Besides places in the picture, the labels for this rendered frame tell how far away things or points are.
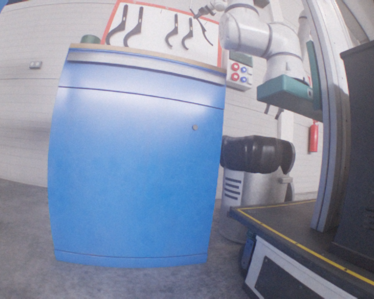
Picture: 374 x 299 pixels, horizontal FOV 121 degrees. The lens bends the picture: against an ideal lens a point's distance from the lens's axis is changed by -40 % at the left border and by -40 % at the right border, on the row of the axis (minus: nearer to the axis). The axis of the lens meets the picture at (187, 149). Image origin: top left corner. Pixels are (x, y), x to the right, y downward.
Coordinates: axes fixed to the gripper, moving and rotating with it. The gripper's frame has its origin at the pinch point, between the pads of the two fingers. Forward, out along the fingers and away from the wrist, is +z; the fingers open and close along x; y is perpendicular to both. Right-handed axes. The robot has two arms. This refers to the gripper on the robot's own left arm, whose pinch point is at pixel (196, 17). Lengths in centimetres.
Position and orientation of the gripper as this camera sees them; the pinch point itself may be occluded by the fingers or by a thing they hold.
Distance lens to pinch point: 187.0
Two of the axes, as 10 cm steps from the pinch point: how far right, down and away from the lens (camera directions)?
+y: -4.9, -8.4, -2.4
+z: -7.0, 2.2, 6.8
